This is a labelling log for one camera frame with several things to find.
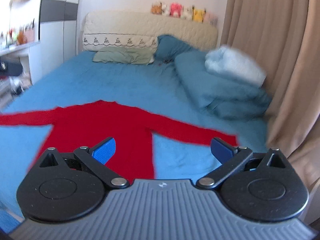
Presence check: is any red long-sleeve shirt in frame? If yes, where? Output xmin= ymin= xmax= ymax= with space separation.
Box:
xmin=1 ymin=100 xmax=238 ymax=182

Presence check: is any teal folded duvet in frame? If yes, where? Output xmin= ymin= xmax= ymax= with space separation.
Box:
xmin=174 ymin=50 xmax=271 ymax=120

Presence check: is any light blue blanket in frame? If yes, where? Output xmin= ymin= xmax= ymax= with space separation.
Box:
xmin=205 ymin=45 xmax=266 ymax=87

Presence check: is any green pillow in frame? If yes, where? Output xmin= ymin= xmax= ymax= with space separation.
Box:
xmin=93 ymin=47 xmax=155 ymax=65

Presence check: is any orange toy on shelf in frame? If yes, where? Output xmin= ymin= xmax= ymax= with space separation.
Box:
xmin=17 ymin=28 xmax=28 ymax=45

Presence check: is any beige curtain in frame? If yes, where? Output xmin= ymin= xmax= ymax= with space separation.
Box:
xmin=220 ymin=0 xmax=320 ymax=225

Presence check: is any cream quilted headboard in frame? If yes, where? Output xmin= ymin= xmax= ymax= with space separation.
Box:
xmin=81 ymin=10 xmax=218 ymax=51

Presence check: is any dark teal pillow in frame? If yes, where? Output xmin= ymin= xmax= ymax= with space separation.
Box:
xmin=154 ymin=35 xmax=197 ymax=62

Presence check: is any pale pink plush toy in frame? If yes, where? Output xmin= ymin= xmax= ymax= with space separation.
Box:
xmin=203 ymin=12 xmax=219 ymax=27

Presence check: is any white wardrobe with grey band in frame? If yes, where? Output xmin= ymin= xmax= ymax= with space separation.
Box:
xmin=40 ymin=0 xmax=79 ymax=75

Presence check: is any yellow plush toy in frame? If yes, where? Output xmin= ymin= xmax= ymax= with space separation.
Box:
xmin=192 ymin=5 xmax=206 ymax=23

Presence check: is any white cat plush toy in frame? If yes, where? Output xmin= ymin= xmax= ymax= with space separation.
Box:
xmin=180 ymin=7 xmax=193 ymax=21

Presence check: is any white shelf unit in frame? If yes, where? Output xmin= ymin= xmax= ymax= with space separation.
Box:
xmin=1 ymin=0 xmax=42 ymax=110

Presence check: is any brown plush toy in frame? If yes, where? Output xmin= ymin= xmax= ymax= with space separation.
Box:
xmin=151 ymin=2 xmax=162 ymax=15

